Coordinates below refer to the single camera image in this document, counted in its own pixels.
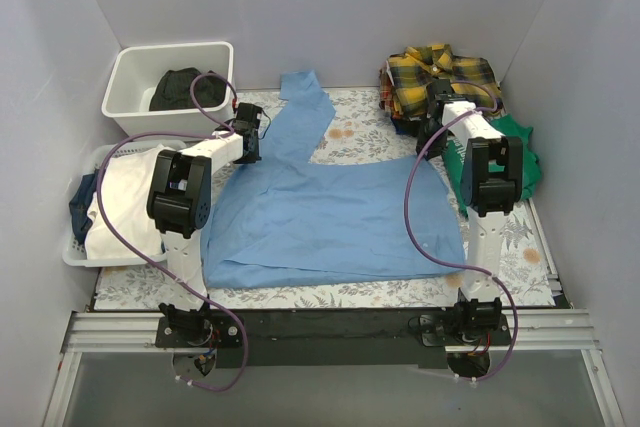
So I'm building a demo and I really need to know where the dark blue denim garment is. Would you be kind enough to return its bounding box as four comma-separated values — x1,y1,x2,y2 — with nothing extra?
68,169,99,245

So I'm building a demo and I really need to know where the white perforated laundry basket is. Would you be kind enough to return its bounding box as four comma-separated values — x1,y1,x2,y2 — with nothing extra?
62,139,187,268

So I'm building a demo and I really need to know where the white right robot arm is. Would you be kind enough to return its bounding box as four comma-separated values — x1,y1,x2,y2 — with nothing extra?
417,79,523,302

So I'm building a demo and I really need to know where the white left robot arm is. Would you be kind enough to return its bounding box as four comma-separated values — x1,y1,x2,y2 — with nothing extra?
147,103,264,311

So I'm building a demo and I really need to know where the yellow plaid flannel shirt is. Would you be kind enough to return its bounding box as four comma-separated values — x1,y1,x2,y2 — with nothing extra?
387,42,504,121

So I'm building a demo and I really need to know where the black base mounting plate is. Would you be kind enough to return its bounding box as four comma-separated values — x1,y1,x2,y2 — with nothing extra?
154,306,511,369

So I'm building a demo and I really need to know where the cream white garment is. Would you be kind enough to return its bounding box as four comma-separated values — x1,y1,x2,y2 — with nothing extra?
84,141,185,267

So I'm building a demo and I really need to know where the green t-shirt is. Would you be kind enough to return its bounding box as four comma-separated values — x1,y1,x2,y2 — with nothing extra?
442,114,542,218

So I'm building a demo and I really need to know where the aluminium frame rail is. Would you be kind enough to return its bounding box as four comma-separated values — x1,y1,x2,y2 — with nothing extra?
62,309,601,353

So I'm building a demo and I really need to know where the dark striped garment in bin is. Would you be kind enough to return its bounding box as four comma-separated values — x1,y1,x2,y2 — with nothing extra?
149,67,227,112

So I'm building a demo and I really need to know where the light blue long sleeve shirt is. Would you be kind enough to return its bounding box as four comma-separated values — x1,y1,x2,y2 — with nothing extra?
202,71,465,289

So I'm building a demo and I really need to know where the floral patterned table mat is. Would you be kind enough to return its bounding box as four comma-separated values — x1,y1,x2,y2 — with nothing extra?
93,87,554,311

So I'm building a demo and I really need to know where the white plastic bin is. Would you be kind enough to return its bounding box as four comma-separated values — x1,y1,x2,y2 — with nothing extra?
101,41,235,136

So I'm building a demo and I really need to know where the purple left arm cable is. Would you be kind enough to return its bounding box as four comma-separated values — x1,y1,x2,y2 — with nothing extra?
97,73,250,394

